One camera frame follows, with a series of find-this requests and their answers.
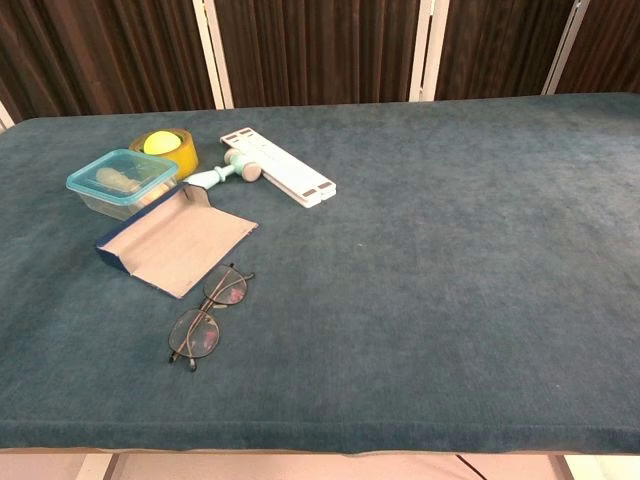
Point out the thin-framed eyeglasses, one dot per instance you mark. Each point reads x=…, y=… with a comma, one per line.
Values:
x=210, y=300

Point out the blue glasses case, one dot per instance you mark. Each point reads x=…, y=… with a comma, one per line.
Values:
x=175, y=240

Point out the clear container teal lid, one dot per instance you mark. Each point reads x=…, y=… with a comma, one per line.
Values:
x=87, y=181

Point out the white folding stand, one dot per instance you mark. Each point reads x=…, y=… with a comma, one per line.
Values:
x=287, y=172

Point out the blue tablecloth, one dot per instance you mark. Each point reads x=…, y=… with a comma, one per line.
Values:
x=400, y=275

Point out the mint handheld roller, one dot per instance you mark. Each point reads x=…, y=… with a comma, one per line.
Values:
x=240, y=165

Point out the yellow tape roll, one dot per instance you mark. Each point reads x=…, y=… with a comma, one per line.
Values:
x=180, y=157

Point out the wooden item inside container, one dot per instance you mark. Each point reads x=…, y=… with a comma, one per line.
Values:
x=155, y=196

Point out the yellow-green tennis ball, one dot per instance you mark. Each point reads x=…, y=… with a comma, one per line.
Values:
x=161, y=142

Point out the brown curtain panel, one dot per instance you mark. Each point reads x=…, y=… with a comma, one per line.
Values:
x=500, y=45
x=610, y=45
x=100, y=50
x=320, y=50

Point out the white item inside container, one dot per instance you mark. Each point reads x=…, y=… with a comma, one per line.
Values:
x=117, y=179

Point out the white table leg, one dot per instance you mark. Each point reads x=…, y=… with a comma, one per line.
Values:
x=95, y=467
x=561, y=467

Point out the white screen post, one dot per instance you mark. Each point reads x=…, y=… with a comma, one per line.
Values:
x=565, y=50
x=427, y=50
x=5, y=117
x=215, y=55

